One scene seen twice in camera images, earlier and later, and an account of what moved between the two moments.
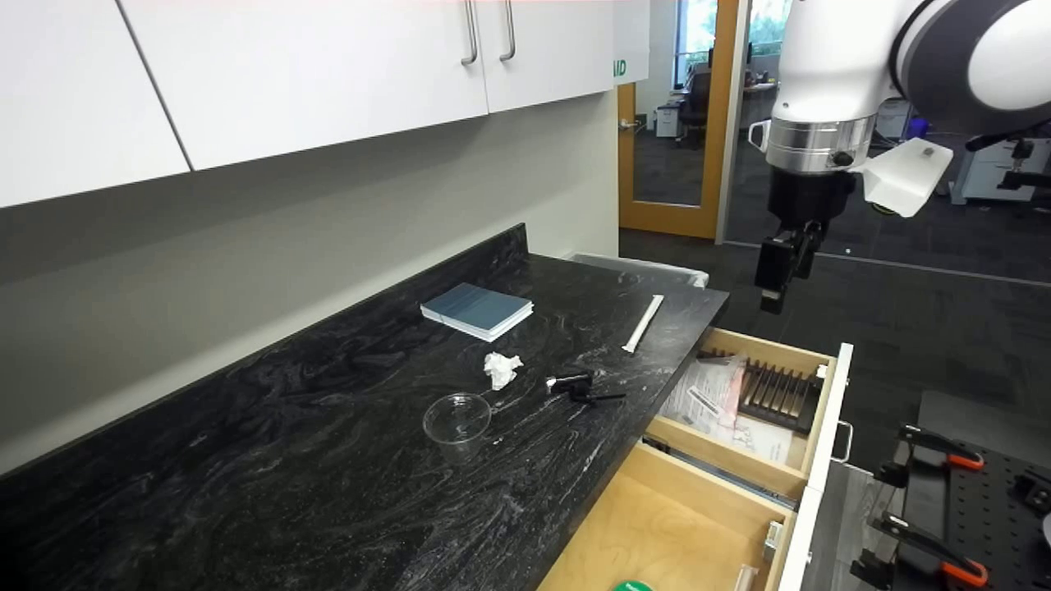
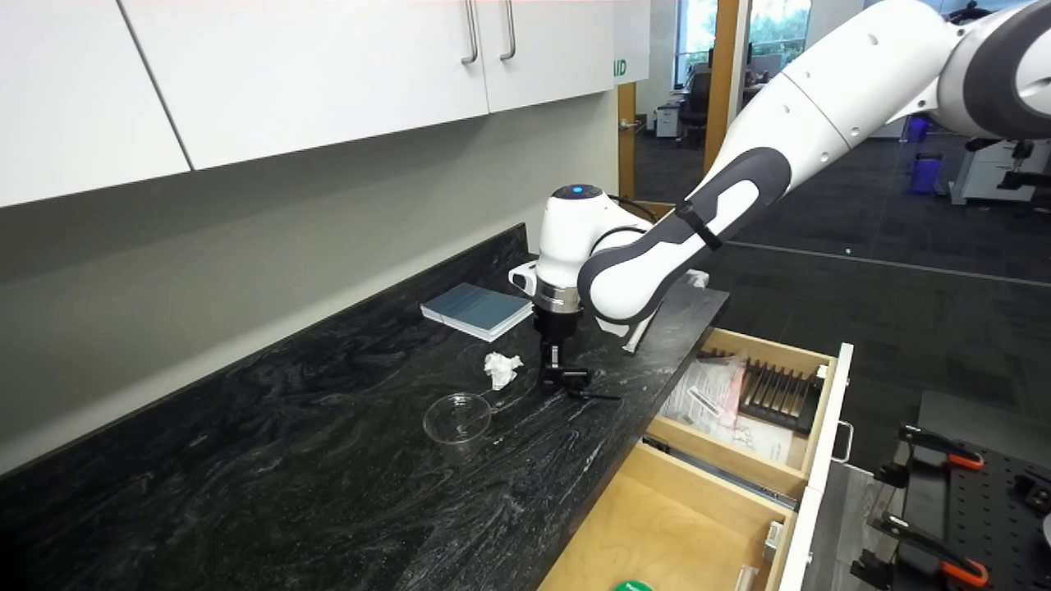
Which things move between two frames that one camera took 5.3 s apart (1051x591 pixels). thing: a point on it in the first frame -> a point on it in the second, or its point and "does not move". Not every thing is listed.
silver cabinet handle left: (474, 48) does not move
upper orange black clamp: (928, 447) does not move
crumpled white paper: (502, 368) does not move
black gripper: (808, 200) -> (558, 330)
